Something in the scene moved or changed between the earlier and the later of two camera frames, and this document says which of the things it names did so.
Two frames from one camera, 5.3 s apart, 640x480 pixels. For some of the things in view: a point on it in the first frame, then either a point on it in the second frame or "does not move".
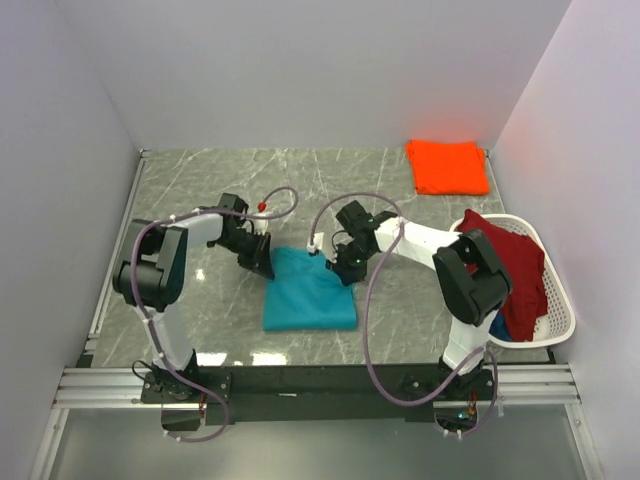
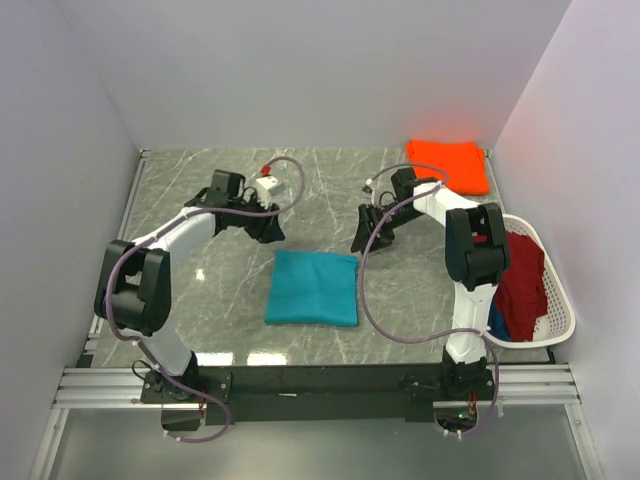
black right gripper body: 351,260 to 397,216
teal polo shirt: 304,294 does not move
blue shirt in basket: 498,328 does not move
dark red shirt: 523,259 does not move
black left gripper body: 246,245 to 254,224
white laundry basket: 558,325 does not move
